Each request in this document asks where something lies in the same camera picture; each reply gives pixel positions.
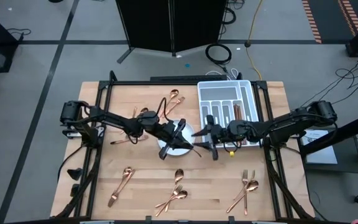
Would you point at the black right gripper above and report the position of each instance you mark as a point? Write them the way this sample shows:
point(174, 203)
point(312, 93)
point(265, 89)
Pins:
point(232, 132)

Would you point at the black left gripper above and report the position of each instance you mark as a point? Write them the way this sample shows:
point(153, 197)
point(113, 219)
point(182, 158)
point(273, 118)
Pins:
point(169, 132)

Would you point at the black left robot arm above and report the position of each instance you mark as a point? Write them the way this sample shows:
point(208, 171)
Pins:
point(113, 119)

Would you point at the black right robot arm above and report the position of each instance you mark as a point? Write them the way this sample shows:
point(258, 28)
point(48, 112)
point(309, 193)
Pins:
point(287, 123)

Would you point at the white round plate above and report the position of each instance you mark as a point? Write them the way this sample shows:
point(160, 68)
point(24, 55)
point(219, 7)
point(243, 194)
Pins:
point(187, 130)

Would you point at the white cutlery tray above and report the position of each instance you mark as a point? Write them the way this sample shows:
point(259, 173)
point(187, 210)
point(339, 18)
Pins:
point(217, 93)

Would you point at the long black bar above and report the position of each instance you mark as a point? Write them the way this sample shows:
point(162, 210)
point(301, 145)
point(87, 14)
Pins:
point(188, 78)

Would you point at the white paper sheet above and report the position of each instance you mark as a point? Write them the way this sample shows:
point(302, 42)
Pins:
point(322, 155)

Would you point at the black folding screen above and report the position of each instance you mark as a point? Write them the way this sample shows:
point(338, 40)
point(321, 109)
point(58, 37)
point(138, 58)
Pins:
point(148, 25)

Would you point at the black diagonal beam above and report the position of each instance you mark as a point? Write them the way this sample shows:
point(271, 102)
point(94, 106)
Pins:
point(353, 129)

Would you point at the black frame foot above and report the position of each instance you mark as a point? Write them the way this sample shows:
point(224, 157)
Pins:
point(75, 189)
point(75, 174)

